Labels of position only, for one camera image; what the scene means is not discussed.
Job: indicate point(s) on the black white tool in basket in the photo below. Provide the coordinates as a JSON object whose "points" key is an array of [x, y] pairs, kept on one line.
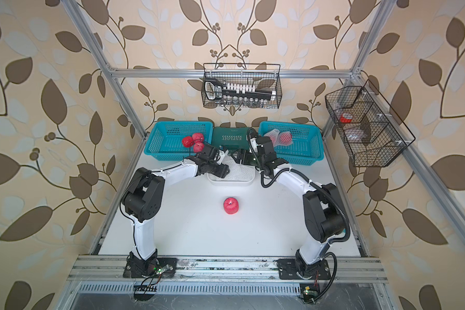
{"points": [[214, 90]]}

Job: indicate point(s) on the teal plastic basket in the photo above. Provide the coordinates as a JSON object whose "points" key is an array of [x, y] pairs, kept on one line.
{"points": [[165, 140], [307, 146]]}

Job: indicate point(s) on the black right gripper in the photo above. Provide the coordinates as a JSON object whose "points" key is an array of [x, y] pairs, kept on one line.
{"points": [[241, 155]]}

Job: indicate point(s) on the green plastic tool case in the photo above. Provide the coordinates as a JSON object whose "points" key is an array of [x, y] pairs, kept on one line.
{"points": [[230, 138]]}

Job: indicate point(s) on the black wire basket back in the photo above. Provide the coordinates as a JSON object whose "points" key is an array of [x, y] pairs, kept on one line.
{"points": [[265, 76]]}

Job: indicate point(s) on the teal left plastic basket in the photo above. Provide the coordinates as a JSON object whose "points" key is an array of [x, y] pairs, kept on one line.
{"points": [[165, 140]]}

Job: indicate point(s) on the white plastic tray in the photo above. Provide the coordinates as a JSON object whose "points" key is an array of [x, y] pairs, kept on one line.
{"points": [[225, 181]]}

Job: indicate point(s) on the teal right plastic basket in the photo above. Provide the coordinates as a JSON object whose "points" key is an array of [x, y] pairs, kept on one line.
{"points": [[307, 146]]}

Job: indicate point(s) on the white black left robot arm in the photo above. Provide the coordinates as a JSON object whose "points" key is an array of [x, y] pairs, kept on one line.
{"points": [[142, 201]]}

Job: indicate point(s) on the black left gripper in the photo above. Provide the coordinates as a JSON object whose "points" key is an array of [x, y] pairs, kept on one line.
{"points": [[223, 172]]}

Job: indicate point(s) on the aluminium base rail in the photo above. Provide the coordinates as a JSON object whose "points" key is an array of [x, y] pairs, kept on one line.
{"points": [[349, 270]]}

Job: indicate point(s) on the red apple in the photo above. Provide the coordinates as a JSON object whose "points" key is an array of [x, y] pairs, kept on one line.
{"points": [[198, 147], [197, 137]]}

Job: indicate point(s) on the red object in wire basket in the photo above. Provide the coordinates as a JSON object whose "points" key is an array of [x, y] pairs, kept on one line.
{"points": [[345, 118]]}

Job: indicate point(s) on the black wire basket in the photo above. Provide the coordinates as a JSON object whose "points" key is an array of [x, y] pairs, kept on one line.
{"points": [[378, 134], [265, 76]]}

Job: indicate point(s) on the black wire basket right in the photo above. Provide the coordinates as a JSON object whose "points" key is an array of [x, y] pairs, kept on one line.
{"points": [[378, 134]]}

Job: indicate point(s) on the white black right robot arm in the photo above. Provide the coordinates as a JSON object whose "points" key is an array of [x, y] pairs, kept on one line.
{"points": [[324, 215]]}

